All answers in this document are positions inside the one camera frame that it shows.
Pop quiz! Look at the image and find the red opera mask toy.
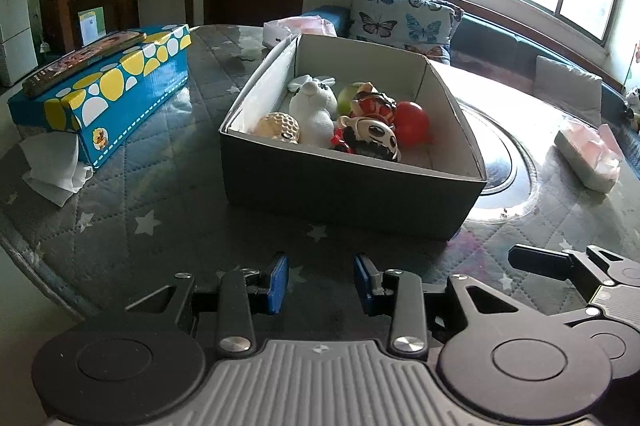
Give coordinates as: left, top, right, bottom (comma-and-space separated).
349, 82, 397, 126

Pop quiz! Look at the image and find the white tissue pack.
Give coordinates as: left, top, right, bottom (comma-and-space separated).
554, 123, 624, 194

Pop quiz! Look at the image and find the blue yellow patterned box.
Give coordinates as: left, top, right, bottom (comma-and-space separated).
8, 24, 191, 169

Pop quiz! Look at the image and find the grey cushion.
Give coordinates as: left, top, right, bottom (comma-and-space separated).
533, 55, 602, 127

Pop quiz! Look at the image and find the quilted star tablecloth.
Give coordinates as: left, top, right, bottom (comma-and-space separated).
1, 26, 639, 332

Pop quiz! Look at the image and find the white plush rabbit toy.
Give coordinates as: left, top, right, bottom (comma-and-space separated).
288, 74, 337, 149

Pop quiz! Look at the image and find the black induction cooktop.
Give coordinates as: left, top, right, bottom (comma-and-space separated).
462, 104, 539, 221

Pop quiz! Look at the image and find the white refrigerator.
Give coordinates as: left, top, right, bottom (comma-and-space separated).
0, 0, 38, 86

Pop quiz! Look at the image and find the butterfly print cushion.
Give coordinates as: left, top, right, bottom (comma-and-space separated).
348, 0, 464, 65

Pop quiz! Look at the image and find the red pig toy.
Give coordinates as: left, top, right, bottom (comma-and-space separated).
394, 100, 433, 147

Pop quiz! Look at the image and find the black haired doll head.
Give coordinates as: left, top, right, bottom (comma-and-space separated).
331, 116, 400, 163

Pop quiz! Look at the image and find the blue sofa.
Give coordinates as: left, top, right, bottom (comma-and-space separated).
299, 4, 640, 133

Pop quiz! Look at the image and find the yellow green toy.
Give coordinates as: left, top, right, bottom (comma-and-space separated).
337, 81, 364, 116

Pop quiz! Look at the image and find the pink plastic bag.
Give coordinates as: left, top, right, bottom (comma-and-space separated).
262, 15, 337, 48

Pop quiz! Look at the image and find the crumpled white tissue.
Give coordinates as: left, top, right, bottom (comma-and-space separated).
20, 132, 93, 207

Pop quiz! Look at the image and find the grey cardboard box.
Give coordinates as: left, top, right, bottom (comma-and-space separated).
220, 34, 487, 241

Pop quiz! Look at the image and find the tan peanut toy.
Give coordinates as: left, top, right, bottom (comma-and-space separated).
253, 112, 300, 143

